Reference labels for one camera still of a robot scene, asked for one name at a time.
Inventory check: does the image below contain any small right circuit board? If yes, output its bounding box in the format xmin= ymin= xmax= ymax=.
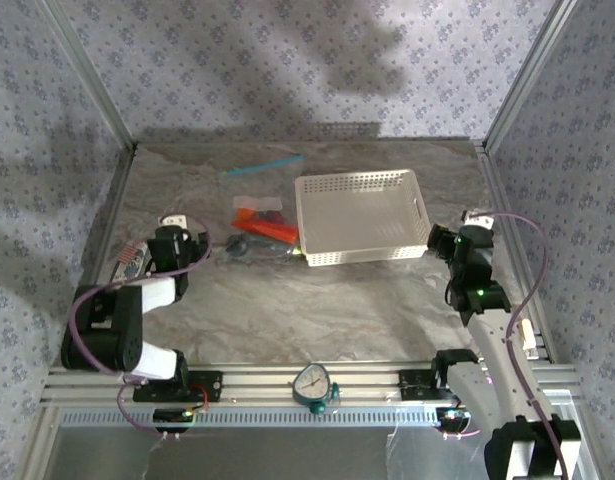
xmin=435 ymin=407 xmax=474 ymax=432

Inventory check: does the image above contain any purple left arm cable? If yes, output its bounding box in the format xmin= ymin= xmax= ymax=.
xmin=66 ymin=217 xmax=213 ymax=439

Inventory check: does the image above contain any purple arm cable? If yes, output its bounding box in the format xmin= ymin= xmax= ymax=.
xmin=66 ymin=217 xmax=213 ymax=439
xmin=444 ymin=211 xmax=573 ymax=480

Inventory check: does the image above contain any grey slotted cable duct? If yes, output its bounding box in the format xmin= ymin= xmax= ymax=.
xmin=61 ymin=403 xmax=576 ymax=427

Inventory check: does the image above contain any aluminium front frame beam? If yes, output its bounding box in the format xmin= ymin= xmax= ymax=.
xmin=40 ymin=364 xmax=583 ymax=404

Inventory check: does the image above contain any aluminium right corner post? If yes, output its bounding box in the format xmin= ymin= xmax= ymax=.
xmin=484 ymin=0 xmax=581 ymax=151

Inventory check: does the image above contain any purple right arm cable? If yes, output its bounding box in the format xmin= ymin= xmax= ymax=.
xmin=444 ymin=211 xmax=573 ymax=480

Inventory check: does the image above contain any small left circuit board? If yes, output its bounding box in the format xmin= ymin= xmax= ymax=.
xmin=153 ymin=407 xmax=196 ymax=434

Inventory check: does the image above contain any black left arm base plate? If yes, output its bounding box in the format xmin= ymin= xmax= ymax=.
xmin=132 ymin=370 xmax=224 ymax=403

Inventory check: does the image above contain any aluminium corner post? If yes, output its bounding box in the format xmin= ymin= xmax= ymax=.
xmin=39 ymin=0 xmax=139 ymax=151
xmin=484 ymin=0 xmax=581 ymax=151

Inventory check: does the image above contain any beige wooden block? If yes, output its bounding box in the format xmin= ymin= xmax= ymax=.
xmin=518 ymin=319 xmax=537 ymax=357

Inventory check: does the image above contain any aluminium left side rail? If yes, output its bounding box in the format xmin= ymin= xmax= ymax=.
xmin=54 ymin=142 xmax=140 ymax=369

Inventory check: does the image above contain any flag-print packet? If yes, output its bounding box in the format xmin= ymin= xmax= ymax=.
xmin=111 ymin=239 xmax=149 ymax=282

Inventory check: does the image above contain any grey metal sheet panel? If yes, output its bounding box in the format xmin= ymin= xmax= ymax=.
xmin=51 ymin=424 xmax=596 ymax=480

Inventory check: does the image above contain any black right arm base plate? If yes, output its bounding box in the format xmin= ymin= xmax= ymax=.
xmin=399 ymin=369 xmax=461 ymax=401

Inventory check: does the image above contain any clear zip-top bag blue zipper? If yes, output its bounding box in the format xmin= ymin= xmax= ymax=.
xmin=214 ymin=152 xmax=308 ymax=266

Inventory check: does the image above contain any small circuit board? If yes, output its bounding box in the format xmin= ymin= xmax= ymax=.
xmin=435 ymin=407 xmax=474 ymax=432
xmin=153 ymin=407 xmax=196 ymax=434

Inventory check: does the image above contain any aluminium rail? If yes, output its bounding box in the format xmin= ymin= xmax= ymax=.
xmin=475 ymin=139 xmax=559 ymax=366
xmin=54 ymin=142 xmax=140 ymax=369

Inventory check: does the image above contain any white perforated plastic basket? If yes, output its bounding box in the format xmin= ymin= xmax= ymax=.
xmin=293 ymin=168 xmax=431 ymax=269

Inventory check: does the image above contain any red chili pepper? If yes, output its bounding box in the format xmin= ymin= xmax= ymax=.
xmin=230 ymin=218 xmax=299 ymax=242

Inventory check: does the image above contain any teal alarm clock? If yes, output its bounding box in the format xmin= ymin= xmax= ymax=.
xmin=291 ymin=363 xmax=342 ymax=415

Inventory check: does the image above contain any aluminium left corner post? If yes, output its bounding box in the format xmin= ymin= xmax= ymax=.
xmin=39 ymin=0 xmax=139 ymax=151

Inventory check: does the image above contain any aluminium right side rail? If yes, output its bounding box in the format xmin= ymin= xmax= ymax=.
xmin=475 ymin=139 xmax=559 ymax=366

